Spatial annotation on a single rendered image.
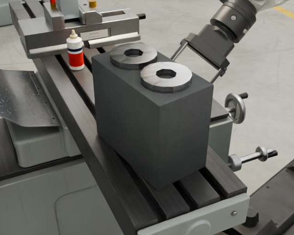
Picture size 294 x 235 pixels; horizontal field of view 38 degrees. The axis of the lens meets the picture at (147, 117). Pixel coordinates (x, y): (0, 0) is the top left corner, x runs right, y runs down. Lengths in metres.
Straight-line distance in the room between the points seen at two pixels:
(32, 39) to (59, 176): 0.39
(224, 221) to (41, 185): 0.57
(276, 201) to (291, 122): 1.47
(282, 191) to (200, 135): 0.65
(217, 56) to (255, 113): 1.81
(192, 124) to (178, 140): 0.04
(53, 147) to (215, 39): 0.50
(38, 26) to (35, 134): 0.34
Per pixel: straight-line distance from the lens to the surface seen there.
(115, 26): 1.32
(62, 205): 1.31
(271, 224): 1.28
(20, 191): 1.22
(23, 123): 1.09
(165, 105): 0.69
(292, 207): 1.36
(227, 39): 1.04
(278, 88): 3.12
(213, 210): 0.79
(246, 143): 2.54
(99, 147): 0.90
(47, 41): 1.29
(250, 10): 1.06
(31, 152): 1.16
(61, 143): 1.17
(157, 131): 0.72
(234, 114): 1.60
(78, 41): 1.16
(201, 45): 1.03
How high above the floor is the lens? 1.53
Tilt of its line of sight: 35 degrees down
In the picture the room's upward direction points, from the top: straight up
